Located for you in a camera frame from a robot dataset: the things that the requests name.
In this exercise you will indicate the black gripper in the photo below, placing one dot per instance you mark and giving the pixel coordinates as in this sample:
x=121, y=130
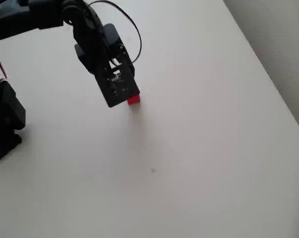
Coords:
x=128, y=80

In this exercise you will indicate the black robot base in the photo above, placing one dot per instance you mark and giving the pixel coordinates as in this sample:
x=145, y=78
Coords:
x=3, y=146

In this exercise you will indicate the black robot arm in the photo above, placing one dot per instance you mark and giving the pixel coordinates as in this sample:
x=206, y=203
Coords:
x=13, y=22

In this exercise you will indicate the red cube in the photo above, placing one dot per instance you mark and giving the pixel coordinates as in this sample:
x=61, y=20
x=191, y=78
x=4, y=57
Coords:
x=134, y=99

